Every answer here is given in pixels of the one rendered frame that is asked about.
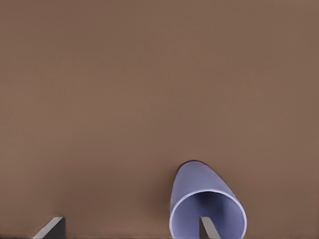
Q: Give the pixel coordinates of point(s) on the blue cup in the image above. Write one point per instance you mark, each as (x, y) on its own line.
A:
(199, 179)

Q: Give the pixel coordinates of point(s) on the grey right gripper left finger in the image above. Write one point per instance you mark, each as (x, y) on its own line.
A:
(53, 228)

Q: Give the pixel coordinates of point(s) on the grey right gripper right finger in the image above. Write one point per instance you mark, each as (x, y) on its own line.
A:
(208, 229)

